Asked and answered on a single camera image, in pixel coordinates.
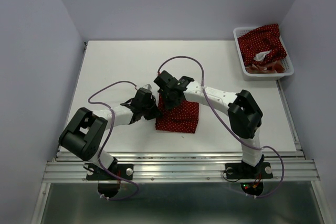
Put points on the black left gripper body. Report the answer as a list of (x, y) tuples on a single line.
[(149, 110)]

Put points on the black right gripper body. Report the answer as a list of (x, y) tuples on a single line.
[(168, 100)]

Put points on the red polka dot skirt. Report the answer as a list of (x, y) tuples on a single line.
[(182, 119), (262, 39)]

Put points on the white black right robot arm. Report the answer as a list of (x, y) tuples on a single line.
[(241, 108)]

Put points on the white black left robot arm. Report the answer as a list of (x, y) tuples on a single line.
[(83, 134)]

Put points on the red plaid skirt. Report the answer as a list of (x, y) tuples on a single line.
[(270, 68)]

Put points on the red polka dot skirt in basket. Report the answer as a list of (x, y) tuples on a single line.
[(262, 39)]

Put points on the white plastic basket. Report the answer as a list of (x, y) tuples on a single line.
[(262, 53)]

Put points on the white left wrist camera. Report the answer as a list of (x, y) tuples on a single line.
[(148, 87)]

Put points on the aluminium mounting rail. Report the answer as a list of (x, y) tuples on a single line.
[(182, 167)]

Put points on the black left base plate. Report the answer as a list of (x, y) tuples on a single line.
[(94, 173)]

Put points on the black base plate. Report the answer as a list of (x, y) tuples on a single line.
[(94, 173), (234, 171)]

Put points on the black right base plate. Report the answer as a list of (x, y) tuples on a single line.
[(234, 171)]

